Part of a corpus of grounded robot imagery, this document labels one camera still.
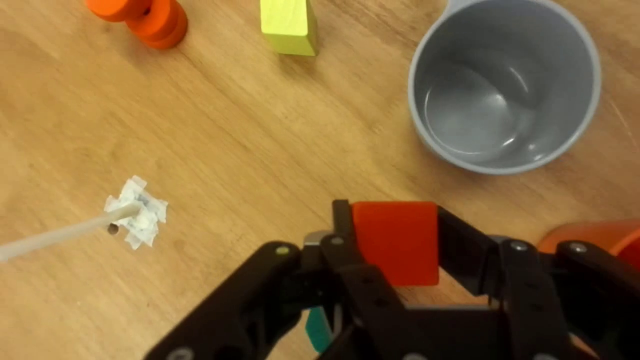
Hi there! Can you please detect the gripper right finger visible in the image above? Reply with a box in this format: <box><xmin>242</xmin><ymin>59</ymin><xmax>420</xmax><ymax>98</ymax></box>
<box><xmin>436</xmin><ymin>205</ymin><xmax>640</xmax><ymax>360</ymax></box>

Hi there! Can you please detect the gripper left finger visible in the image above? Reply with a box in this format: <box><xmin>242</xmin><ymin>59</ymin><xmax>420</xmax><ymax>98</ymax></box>
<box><xmin>144</xmin><ymin>199</ymin><xmax>407</xmax><ymax>360</ymax></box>

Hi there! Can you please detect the orange square building block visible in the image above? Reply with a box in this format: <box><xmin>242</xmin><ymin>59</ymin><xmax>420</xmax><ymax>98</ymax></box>
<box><xmin>351</xmin><ymin>201</ymin><xmax>440</xmax><ymax>287</ymax></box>

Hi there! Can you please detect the green building block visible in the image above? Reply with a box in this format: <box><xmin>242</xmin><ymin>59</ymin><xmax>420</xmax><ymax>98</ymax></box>
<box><xmin>305</xmin><ymin>306</ymin><xmax>335</xmax><ymax>354</ymax></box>

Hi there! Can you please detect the orange arch building block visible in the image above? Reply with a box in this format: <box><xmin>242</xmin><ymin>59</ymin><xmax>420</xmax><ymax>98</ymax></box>
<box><xmin>537</xmin><ymin>219</ymin><xmax>640</xmax><ymax>271</ymax></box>

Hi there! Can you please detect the grey plastic pot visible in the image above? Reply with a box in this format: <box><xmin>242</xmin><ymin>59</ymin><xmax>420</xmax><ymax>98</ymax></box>
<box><xmin>407</xmin><ymin>0</ymin><xmax>602</xmax><ymax>175</ymax></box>

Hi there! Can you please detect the yellow building block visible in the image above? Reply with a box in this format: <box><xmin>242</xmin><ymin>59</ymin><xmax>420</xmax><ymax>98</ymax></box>
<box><xmin>259</xmin><ymin>0</ymin><xmax>319</xmax><ymax>57</ymax></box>

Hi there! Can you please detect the orange round building block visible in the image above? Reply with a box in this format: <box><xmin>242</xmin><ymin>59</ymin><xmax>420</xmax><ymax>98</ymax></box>
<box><xmin>85</xmin><ymin>0</ymin><xmax>189</xmax><ymax>50</ymax></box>

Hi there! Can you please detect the white stick with paper tape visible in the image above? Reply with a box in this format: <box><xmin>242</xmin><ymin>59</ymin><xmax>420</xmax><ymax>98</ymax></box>
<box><xmin>0</xmin><ymin>175</ymin><xmax>169</xmax><ymax>263</ymax></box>

